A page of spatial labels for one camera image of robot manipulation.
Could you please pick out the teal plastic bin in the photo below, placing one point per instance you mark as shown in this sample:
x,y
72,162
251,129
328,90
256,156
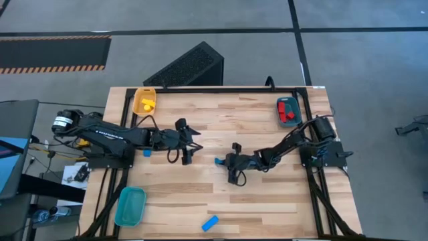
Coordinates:
x,y
130,207

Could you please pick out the white paper sheet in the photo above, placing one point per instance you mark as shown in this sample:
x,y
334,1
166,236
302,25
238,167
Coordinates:
x,y
68,174

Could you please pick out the grey-blue plastic bin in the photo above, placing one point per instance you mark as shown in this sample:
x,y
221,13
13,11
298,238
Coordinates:
x,y
296,105

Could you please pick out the long blue block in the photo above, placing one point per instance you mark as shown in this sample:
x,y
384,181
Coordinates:
x,y
210,223

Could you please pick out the small red block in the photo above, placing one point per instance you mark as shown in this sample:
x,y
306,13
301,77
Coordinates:
x,y
290,116

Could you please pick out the small black device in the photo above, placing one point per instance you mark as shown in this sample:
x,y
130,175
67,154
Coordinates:
x,y
81,173

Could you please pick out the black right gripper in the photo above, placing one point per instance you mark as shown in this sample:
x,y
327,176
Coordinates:
x,y
240,162

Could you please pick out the long yellow block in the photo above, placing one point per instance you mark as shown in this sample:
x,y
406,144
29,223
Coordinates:
x,y
148,102

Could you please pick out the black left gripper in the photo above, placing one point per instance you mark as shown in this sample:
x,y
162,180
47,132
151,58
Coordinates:
x,y
168,139

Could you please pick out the clear water bottle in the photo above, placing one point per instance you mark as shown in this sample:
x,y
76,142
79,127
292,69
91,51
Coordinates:
x,y
47,215

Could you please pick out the blue half-round block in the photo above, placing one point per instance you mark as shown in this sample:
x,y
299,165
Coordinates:
x,y
147,153

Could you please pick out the long red block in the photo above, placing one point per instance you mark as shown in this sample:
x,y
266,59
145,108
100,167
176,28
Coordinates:
x,y
282,110

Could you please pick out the black hazard-striped floor mat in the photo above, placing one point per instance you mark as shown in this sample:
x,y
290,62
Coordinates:
x,y
50,52

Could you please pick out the yellow plastic bin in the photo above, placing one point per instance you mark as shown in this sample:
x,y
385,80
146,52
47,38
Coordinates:
x,y
138,107

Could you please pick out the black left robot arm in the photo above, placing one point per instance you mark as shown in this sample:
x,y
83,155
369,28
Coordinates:
x,y
110,135

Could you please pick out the black perforated computer case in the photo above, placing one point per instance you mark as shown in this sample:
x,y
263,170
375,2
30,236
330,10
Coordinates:
x,y
190,63

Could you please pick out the black aluminium table frame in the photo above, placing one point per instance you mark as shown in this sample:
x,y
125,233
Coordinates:
x,y
217,90

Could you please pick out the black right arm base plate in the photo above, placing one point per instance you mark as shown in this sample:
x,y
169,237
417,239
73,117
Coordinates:
x,y
331,155

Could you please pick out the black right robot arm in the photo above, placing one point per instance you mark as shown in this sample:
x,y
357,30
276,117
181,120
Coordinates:
x,y
284,145

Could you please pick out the blue cube block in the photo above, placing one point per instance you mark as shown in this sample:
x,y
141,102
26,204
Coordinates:
x,y
219,161

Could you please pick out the blue lit screen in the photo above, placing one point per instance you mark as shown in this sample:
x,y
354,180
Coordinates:
x,y
10,167

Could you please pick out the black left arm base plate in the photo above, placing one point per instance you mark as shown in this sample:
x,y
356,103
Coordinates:
x,y
100,162

